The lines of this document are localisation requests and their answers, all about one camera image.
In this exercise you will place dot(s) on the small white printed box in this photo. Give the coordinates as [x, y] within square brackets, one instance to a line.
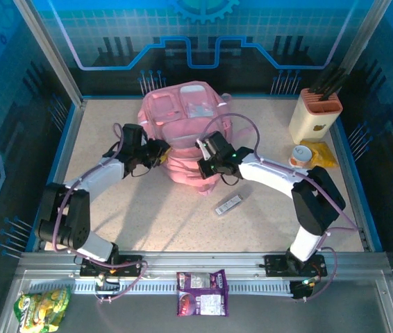
[228, 205]

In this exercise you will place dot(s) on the pink student backpack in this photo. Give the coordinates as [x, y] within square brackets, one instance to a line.
[182, 118]

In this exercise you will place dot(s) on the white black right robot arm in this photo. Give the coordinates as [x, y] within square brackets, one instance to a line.
[266, 171]

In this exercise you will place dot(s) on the purple snack bag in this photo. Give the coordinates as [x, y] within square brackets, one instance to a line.
[201, 298]

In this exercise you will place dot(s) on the green yellow snack bag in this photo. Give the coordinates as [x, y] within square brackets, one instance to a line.
[42, 308]

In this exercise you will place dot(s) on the cream knife block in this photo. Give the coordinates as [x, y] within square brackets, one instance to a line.
[307, 121]

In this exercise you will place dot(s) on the white left camera bracket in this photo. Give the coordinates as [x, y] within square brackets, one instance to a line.
[144, 139]

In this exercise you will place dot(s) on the white camera bracket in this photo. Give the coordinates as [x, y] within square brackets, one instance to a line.
[202, 149]
[144, 139]

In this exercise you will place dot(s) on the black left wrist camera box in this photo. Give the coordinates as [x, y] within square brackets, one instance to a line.
[133, 135]

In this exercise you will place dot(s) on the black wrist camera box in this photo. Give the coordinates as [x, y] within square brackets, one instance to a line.
[133, 135]
[219, 144]

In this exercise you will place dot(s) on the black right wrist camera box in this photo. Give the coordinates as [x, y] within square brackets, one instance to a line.
[219, 144]

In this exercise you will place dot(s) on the white right camera bracket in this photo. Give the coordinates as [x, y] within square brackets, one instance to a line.
[202, 149]

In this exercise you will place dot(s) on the aluminium frame rail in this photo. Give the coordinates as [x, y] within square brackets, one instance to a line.
[200, 260]

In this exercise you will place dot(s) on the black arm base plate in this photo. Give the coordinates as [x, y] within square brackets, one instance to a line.
[130, 262]
[276, 265]

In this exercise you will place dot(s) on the aluminium frame post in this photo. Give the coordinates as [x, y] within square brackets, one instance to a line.
[366, 34]
[49, 52]

